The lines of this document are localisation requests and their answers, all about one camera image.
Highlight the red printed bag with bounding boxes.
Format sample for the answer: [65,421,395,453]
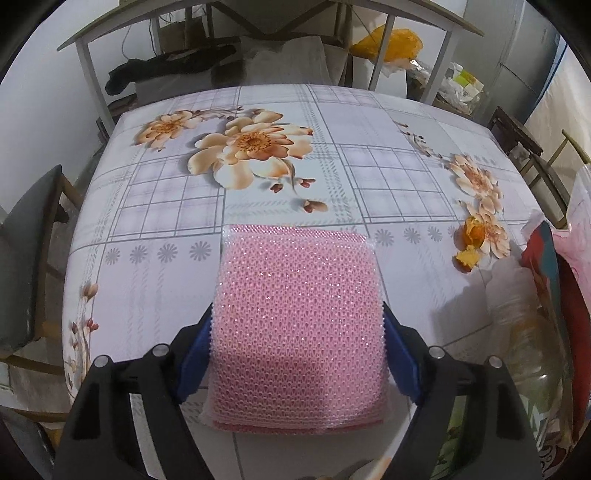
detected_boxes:
[522,222,591,444]

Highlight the black cloth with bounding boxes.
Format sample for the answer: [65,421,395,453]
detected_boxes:
[105,44,241,95]

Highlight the dark wooden stool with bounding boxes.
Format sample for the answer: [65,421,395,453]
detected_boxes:
[487,106,546,158]

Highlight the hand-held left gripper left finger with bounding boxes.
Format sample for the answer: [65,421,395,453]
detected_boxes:
[54,302,219,480]

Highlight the light wooden chair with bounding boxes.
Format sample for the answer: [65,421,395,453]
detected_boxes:
[526,129,591,232]

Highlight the dark seat wooden chair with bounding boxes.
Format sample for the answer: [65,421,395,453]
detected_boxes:
[0,164,84,416]

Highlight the orange peel piece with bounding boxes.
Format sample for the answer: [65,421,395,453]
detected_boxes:
[455,246,481,274]
[463,215,488,247]

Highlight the green label plastic bottle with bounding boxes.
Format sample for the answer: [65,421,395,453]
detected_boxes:
[438,263,573,480]

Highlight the yellow plastic bag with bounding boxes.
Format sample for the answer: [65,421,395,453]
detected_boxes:
[348,24,423,63]

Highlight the white plastic bag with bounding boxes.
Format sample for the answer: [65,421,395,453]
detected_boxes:
[409,60,485,114]

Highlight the grey top side table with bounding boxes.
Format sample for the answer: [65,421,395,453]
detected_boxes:
[58,0,485,134]

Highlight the grey refrigerator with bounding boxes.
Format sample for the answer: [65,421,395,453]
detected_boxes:
[475,0,561,125]

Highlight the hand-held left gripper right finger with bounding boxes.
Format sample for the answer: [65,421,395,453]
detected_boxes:
[369,302,544,480]

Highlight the pink mesh scouring sponge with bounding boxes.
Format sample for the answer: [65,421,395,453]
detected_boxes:
[198,224,393,435]

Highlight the white pillow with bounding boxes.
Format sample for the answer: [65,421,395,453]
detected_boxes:
[240,37,352,86]

